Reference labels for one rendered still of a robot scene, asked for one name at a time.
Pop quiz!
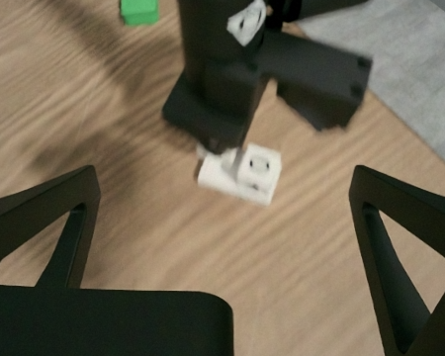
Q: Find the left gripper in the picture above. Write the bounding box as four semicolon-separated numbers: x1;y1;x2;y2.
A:
158;40;261;162

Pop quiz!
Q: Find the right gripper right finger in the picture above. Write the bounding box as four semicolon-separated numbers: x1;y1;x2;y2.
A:
348;164;445;356

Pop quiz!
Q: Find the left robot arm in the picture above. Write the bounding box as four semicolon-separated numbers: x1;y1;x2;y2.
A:
173;0;376;141

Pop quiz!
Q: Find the green flat bar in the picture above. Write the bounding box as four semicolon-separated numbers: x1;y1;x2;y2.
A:
120;0;157;30

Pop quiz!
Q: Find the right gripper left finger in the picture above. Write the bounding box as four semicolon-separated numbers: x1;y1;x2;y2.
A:
0;165;101;289

